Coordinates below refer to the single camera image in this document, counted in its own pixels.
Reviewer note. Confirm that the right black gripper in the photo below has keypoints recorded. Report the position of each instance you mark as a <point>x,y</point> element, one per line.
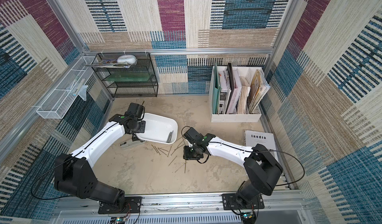
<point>192,155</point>

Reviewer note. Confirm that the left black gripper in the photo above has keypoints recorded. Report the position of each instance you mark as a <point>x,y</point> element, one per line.
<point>143,127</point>

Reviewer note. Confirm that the white plastic storage box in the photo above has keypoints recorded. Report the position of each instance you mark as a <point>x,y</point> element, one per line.
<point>157,129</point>

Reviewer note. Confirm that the white Inedia magazine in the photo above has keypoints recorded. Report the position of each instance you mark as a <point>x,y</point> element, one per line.
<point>252,138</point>

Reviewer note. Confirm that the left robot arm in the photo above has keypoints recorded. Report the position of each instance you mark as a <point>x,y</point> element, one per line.
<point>73,173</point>

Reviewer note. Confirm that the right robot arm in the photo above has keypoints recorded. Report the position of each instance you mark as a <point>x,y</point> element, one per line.
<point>262,168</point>

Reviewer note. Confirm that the white desktop file organizer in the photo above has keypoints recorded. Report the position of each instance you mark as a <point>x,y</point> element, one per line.
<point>233,105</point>

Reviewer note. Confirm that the steel nail lower pair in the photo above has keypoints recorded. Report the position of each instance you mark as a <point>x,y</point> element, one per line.
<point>184,164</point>

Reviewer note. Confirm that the magazines on black shelf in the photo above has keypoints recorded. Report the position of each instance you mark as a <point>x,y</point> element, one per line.
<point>108,64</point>

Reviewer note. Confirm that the white round device on shelf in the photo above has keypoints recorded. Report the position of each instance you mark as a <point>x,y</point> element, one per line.
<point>127,60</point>

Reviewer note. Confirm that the green folder in organizer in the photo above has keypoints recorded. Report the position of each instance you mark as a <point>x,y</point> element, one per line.
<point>216,89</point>

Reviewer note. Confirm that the black binder in organizer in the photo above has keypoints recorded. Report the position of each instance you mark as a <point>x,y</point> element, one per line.
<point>230,77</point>

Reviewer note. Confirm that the brown envelopes in organizer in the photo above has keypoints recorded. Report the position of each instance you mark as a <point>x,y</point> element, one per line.
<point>259,88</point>

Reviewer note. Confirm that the black wire mesh shelf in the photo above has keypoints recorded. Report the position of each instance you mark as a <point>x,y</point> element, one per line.
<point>140,80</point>

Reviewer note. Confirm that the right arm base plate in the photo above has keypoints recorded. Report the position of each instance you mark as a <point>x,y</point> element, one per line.
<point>231,201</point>

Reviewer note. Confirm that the white wire wall basket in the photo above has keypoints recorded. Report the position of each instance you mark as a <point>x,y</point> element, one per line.
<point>72,85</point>

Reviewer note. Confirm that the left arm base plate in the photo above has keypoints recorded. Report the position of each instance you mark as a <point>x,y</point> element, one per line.
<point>129,205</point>

